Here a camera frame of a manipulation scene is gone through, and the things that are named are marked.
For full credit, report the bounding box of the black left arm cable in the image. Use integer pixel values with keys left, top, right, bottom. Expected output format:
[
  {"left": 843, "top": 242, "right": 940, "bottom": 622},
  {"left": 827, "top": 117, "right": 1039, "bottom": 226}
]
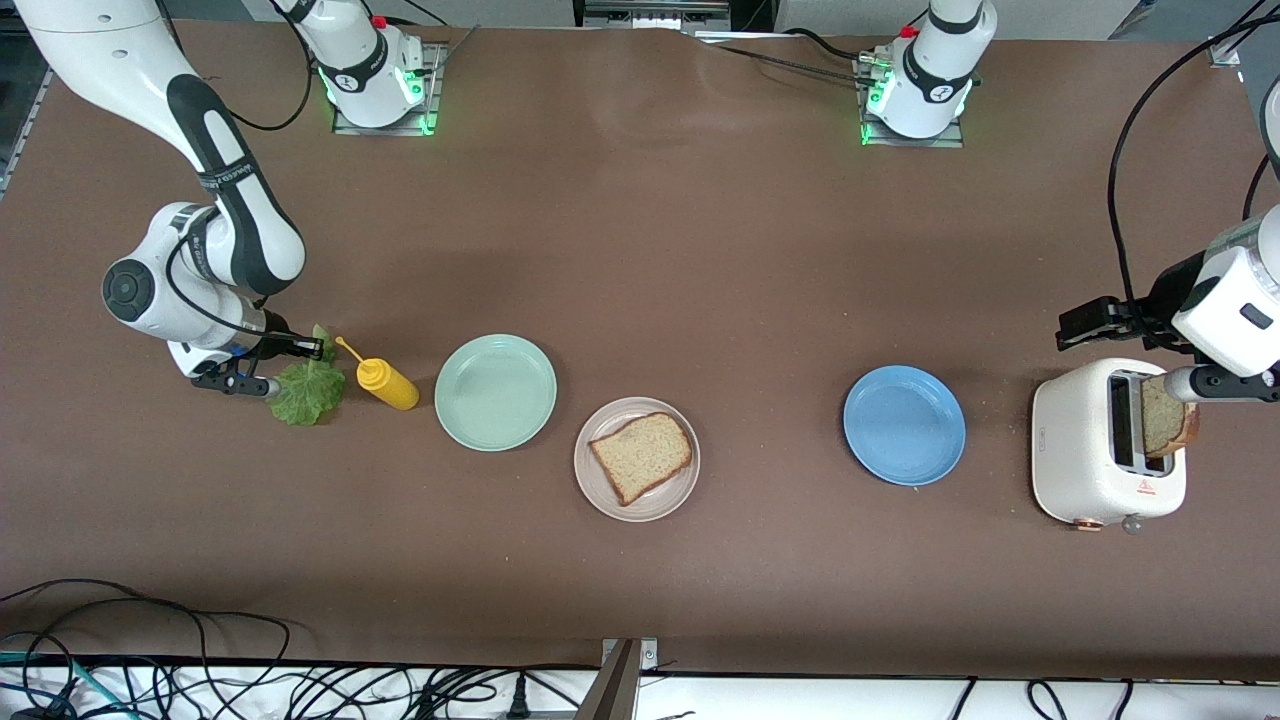
[{"left": 1107, "top": 20, "right": 1280, "bottom": 301}]

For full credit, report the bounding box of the white two-slot toaster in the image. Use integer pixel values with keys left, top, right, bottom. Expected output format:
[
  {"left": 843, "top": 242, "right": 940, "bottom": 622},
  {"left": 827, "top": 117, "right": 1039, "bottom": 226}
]
[{"left": 1031, "top": 357, "right": 1188, "bottom": 534}]

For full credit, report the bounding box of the mint green plate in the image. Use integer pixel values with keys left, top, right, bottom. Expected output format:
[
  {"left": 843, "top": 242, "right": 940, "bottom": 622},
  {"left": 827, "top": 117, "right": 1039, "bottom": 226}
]
[{"left": 434, "top": 334, "right": 558, "bottom": 452}]

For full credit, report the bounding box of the grey metal bracket post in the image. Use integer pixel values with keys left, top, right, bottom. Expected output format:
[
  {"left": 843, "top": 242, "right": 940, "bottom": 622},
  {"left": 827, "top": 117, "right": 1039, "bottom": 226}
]
[{"left": 575, "top": 638, "right": 661, "bottom": 720}]

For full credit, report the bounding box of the teal cable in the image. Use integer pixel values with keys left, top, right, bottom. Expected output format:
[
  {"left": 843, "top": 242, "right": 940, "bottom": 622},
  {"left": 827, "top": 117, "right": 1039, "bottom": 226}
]
[{"left": 0, "top": 650, "right": 111, "bottom": 716}]

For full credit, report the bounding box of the beige plate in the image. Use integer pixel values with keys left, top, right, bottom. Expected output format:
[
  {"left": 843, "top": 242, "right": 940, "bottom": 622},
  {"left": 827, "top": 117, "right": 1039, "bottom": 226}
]
[{"left": 573, "top": 396, "right": 701, "bottom": 523}]

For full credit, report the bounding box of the green lettuce leaf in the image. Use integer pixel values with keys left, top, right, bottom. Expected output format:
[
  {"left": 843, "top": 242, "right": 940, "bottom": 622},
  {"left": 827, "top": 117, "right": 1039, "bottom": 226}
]
[{"left": 268, "top": 322, "right": 347, "bottom": 427}]

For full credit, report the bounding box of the yellow squeeze bottle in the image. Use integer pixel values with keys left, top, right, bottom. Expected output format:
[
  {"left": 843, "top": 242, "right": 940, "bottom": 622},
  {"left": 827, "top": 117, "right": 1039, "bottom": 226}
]
[{"left": 335, "top": 336, "right": 421, "bottom": 411}]

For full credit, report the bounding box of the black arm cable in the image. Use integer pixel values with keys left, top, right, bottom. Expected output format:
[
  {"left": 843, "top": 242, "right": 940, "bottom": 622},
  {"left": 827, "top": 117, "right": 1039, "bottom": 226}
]
[
  {"left": 1107, "top": 20, "right": 1280, "bottom": 301},
  {"left": 165, "top": 0, "right": 321, "bottom": 341}
]

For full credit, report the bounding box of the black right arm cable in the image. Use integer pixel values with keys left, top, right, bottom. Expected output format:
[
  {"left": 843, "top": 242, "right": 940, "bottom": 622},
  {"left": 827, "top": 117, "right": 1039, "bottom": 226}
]
[{"left": 165, "top": 0, "right": 321, "bottom": 341}]

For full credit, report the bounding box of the brown crust bread slice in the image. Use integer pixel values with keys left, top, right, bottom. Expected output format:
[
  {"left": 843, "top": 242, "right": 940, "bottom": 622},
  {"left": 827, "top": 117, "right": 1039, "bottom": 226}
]
[
  {"left": 588, "top": 411, "right": 694, "bottom": 507},
  {"left": 1140, "top": 372, "right": 1201, "bottom": 459}
]

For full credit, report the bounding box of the black straight table cable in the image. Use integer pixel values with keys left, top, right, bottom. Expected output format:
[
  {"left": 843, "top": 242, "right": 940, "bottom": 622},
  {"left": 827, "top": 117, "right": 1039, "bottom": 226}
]
[{"left": 700, "top": 35, "right": 881, "bottom": 89}]

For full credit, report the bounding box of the blue plate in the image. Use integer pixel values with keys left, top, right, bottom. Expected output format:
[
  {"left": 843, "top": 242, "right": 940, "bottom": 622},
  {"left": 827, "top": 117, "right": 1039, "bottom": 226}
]
[{"left": 843, "top": 365, "right": 967, "bottom": 487}]

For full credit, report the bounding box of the black metal frame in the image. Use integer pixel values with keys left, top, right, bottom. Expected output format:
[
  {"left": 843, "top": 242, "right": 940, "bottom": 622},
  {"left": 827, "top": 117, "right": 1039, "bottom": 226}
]
[{"left": 573, "top": 0, "right": 733, "bottom": 31}]

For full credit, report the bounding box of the black looping table cable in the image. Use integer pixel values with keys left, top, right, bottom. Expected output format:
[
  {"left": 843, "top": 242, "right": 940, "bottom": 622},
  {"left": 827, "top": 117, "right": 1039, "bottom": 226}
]
[{"left": 0, "top": 578, "right": 291, "bottom": 661}]

